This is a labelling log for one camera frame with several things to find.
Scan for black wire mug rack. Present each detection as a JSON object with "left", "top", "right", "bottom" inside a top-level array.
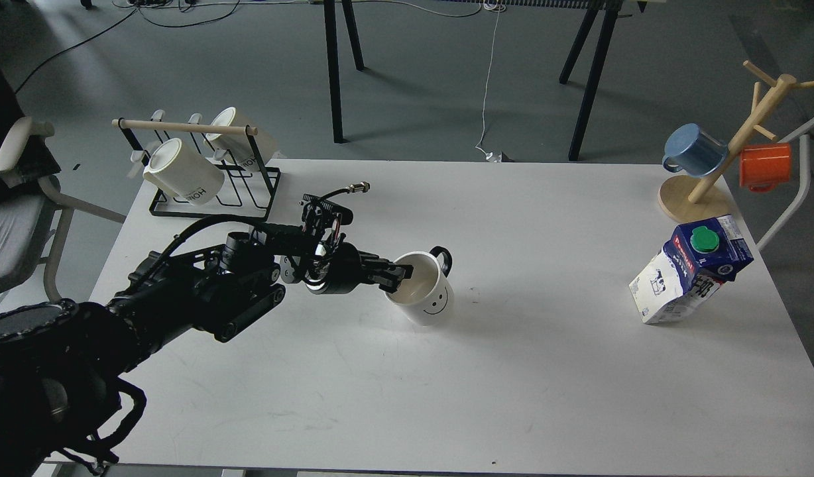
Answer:
[{"left": 112, "top": 107, "right": 282, "bottom": 219}]

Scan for black table legs right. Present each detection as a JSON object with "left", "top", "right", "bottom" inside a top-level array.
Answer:
[{"left": 558, "top": 1, "right": 623, "bottom": 161}]

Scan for wooden mug tree stand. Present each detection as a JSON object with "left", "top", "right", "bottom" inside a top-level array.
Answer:
[{"left": 658, "top": 60, "right": 814, "bottom": 223}]

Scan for black cable on floor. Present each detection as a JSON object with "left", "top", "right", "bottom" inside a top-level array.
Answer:
[{"left": 13, "top": 0, "right": 242, "bottom": 93}]

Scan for white cable on floor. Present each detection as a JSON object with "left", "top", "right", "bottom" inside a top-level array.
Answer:
[{"left": 407, "top": 0, "right": 507, "bottom": 162}]

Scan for rear white mug on rack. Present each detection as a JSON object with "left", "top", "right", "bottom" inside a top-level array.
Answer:
[{"left": 205, "top": 107, "right": 279, "bottom": 173}]

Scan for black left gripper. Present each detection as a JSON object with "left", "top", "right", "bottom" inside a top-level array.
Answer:
[{"left": 280, "top": 193, "right": 414, "bottom": 295}]

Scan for front white mug on rack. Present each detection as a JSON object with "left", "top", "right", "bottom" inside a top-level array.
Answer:
[{"left": 143, "top": 138, "right": 224, "bottom": 206}]

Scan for white mug on rack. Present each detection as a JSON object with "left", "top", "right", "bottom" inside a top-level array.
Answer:
[
  {"left": 205, "top": 107, "right": 279, "bottom": 173},
  {"left": 143, "top": 138, "right": 224, "bottom": 206}
]

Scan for orange mug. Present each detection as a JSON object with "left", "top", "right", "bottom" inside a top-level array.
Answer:
[{"left": 738, "top": 144, "right": 792, "bottom": 193}]

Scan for black table legs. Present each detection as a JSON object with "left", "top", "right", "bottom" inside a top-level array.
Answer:
[
  {"left": 323, "top": 1, "right": 365, "bottom": 144},
  {"left": 558, "top": 1, "right": 623, "bottom": 161}
]

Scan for white chair frame right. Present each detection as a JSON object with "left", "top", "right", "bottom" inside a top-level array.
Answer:
[{"left": 755, "top": 83, "right": 814, "bottom": 252}]

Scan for white smiley face mug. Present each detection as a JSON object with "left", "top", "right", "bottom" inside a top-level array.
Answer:
[{"left": 385, "top": 246, "right": 455, "bottom": 327}]

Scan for blue mug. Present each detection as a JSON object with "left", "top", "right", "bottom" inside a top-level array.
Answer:
[{"left": 662, "top": 123, "right": 728, "bottom": 178}]

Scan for blue white milk carton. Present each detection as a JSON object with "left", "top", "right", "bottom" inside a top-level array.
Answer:
[{"left": 629, "top": 214, "right": 754, "bottom": 324}]

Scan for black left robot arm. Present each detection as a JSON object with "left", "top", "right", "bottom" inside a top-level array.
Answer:
[{"left": 0, "top": 194, "right": 413, "bottom": 476}]

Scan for black table legs left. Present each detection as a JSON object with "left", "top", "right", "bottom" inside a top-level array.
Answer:
[{"left": 323, "top": 1, "right": 365, "bottom": 144}]

